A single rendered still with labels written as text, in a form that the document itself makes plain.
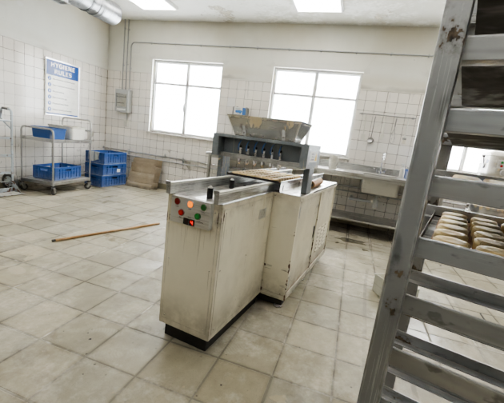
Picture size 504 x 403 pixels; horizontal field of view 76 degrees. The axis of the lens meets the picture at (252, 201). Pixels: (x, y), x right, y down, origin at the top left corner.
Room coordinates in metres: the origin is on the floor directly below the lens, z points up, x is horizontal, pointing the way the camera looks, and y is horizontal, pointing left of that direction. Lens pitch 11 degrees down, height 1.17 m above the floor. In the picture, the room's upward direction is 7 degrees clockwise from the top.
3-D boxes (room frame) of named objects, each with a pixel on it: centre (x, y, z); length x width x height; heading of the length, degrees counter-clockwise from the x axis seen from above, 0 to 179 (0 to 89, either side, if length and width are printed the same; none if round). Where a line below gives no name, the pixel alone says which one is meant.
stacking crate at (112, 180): (5.80, 2.72, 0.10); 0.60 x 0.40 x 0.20; 161
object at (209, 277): (1.91, 0.15, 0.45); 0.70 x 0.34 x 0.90; 156
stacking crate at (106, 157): (5.80, 2.72, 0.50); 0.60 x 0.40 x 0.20; 166
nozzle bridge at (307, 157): (2.37, -0.05, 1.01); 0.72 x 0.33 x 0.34; 66
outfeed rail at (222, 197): (2.42, -0.23, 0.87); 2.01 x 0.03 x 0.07; 156
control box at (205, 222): (1.58, 0.30, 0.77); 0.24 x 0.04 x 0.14; 66
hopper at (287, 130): (2.37, -0.05, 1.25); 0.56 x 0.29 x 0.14; 66
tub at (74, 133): (5.09, 3.02, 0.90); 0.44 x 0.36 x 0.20; 82
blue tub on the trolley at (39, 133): (4.71, 3.07, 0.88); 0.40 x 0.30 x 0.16; 77
